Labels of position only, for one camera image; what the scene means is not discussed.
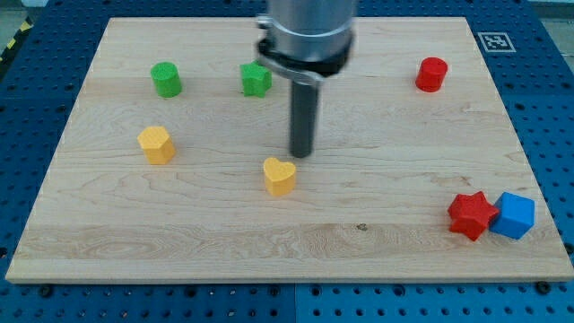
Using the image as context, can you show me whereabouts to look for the red star block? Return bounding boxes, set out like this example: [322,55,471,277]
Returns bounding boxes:
[448,191,500,241]

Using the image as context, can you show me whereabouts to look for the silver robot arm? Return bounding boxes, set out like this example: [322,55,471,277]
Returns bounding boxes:
[257,0,357,158]

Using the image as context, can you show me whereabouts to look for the green cylinder block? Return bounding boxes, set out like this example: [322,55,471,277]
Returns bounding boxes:
[151,62,182,98]

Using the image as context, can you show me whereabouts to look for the red cylinder block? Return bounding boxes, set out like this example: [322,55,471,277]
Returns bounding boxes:
[415,57,448,92]

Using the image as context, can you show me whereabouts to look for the blue cube block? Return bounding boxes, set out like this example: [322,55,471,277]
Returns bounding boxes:
[490,192,535,240]

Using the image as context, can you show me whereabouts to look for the yellow hexagon block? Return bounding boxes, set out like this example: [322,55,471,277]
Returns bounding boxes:
[136,126,176,165]

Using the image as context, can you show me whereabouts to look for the yellow heart block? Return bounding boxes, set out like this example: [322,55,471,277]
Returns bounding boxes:
[263,157,297,196]

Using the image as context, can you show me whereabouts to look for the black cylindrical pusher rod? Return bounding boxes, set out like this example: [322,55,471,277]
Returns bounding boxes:
[289,82,318,158]

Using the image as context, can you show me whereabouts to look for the light wooden board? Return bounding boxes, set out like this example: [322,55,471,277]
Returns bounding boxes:
[6,17,573,284]

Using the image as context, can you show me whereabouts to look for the white fiducial marker tag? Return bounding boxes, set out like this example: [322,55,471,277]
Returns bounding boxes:
[477,31,516,53]

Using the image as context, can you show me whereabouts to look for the green star block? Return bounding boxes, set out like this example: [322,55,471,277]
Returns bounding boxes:
[239,61,273,98]

